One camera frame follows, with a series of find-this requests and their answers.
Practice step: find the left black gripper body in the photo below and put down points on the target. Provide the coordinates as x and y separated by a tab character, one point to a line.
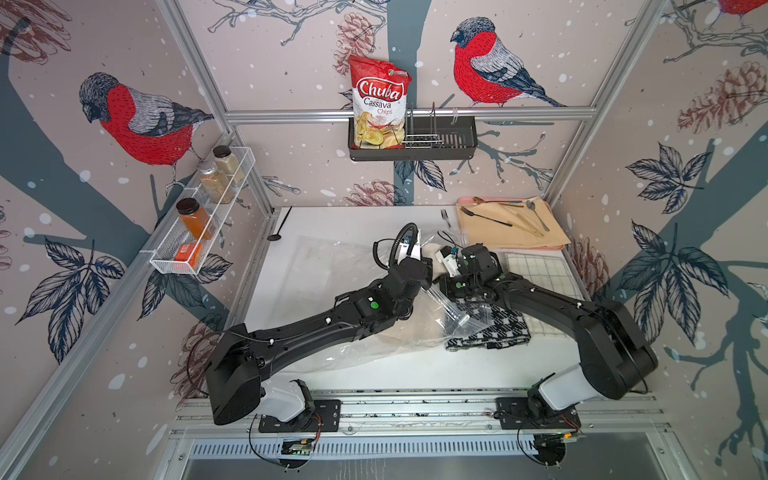
426	267

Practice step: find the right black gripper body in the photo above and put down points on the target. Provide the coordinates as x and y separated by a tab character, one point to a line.
460	286

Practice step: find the black white patterned scarf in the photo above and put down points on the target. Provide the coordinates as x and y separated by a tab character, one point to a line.
489	327

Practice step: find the cream checked cloth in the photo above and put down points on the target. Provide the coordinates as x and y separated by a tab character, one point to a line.
549	271

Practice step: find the clear plastic vacuum bag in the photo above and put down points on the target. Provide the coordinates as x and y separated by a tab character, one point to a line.
457	317

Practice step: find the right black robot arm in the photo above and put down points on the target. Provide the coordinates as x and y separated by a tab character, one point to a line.
614	355

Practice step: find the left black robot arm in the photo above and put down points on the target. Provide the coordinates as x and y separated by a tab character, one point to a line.
242	360

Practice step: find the red Chuba chips bag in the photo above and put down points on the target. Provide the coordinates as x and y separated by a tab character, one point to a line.
379	100

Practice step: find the silver fork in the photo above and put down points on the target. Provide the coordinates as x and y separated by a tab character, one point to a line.
445	217

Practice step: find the gold cutlery piece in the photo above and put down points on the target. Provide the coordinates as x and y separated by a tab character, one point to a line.
522	222

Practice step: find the silver spoon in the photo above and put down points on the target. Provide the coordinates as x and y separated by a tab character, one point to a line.
531	205

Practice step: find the black spoon at edge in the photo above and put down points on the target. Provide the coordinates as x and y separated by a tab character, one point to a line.
276	236

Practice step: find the tan spice jar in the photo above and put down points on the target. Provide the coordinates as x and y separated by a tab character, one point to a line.
215	183

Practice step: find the pale green spice jar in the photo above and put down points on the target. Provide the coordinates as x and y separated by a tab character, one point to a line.
227	163

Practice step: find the small orange box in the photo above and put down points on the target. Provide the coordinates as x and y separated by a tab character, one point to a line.
189	254

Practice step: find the orange spice jar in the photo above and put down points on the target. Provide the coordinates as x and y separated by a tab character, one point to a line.
195	218

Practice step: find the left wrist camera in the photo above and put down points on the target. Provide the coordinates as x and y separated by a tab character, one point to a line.
409	247

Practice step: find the black wall basket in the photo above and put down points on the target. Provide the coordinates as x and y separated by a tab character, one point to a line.
420	138

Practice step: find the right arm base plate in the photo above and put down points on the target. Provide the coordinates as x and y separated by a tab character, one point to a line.
516	414

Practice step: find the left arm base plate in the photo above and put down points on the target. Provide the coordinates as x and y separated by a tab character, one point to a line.
320	415

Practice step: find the clear acrylic wall shelf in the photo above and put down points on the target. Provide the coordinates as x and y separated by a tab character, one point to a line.
161	258

